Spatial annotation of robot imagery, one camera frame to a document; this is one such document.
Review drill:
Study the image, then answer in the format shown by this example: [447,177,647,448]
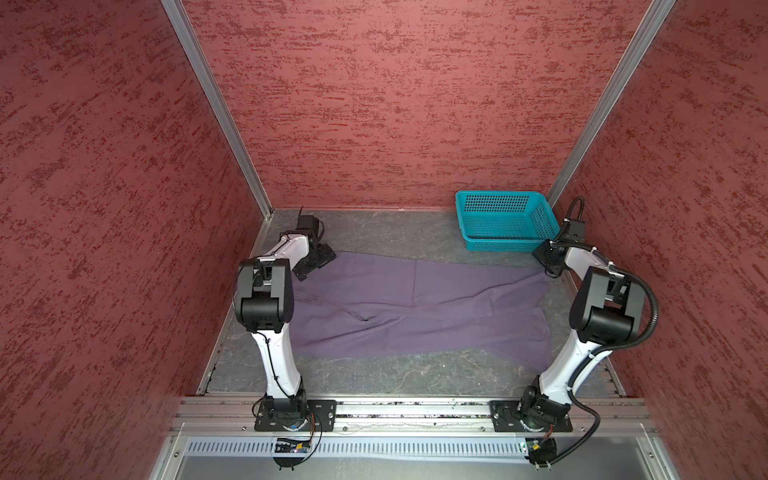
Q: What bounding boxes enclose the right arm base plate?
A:
[489,399,573,434]

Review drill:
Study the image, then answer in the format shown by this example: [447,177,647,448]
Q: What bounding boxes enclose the teal plastic basket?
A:
[455,190,559,253]

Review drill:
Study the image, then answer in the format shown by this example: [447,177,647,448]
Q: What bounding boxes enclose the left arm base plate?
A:
[254,397,338,433]

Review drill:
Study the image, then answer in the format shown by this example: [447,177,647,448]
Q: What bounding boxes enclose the circuit board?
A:
[273,437,314,456]
[526,438,558,468]

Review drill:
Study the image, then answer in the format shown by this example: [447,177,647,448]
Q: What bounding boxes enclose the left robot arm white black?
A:
[233,228,336,431]

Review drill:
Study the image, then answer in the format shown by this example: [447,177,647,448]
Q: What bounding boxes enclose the purple trousers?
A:
[290,252,551,372]

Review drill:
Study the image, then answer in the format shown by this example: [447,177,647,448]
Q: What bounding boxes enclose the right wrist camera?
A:
[562,219,586,243]

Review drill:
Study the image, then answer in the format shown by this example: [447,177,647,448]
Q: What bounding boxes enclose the right circuit board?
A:
[526,438,558,468]

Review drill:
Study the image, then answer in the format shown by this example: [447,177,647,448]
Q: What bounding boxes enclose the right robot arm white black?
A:
[517,240,646,432]

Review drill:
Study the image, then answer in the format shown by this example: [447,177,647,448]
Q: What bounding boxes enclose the left circuit board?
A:
[273,437,314,456]

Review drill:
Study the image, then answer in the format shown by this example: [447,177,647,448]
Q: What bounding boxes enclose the white vented cable duct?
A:
[184,436,527,462]

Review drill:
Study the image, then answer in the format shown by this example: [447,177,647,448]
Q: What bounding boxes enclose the corner aluminium post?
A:
[546,0,676,207]
[160,0,275,218]

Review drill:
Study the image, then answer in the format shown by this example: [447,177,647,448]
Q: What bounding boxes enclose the aluminium front rail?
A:
[173,394,655,438]

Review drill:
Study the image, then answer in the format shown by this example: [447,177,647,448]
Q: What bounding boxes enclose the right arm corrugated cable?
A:
[539,196,661,469]

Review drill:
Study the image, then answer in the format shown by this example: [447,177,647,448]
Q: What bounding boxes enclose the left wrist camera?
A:
[295,213,325,242]

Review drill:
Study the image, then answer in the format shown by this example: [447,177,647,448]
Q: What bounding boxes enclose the left corner aluminium post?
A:
[160,0,275,218]

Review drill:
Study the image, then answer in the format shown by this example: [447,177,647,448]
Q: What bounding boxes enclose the right corner aluminium post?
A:
[546,0,676,207]

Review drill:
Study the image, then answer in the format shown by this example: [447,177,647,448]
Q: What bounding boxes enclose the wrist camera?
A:
[562,219,586,243]
[295,213,325,242]

